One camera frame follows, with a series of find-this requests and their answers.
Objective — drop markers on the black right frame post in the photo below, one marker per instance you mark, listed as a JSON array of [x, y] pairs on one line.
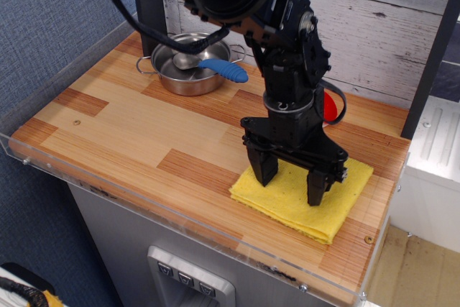
[[440, 43]]

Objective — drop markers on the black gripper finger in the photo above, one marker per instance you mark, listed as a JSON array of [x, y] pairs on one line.
[[264, 164], [317, 184]]

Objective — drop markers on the clear acrylic table guard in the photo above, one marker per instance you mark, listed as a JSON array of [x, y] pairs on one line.
[[176, 157]]

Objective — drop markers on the white metal side unit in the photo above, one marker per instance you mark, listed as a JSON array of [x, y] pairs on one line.
[[426, 200]]

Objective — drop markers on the blue handled metal spoon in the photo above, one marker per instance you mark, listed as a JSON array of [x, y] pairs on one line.
[[224, 68]]

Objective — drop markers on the yellow towel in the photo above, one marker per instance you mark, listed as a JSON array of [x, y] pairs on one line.
[[285, 198]]

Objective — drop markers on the grey cabinet with button panel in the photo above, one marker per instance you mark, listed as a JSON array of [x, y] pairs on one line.
[[154, 262]]

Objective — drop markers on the red and white toy sushi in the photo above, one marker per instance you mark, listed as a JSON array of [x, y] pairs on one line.
[[330, 111]]

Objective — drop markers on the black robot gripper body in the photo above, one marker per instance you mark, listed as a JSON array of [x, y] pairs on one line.
[[296, 131]]

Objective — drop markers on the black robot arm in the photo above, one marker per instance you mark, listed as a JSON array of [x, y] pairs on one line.
[[284, 40]]

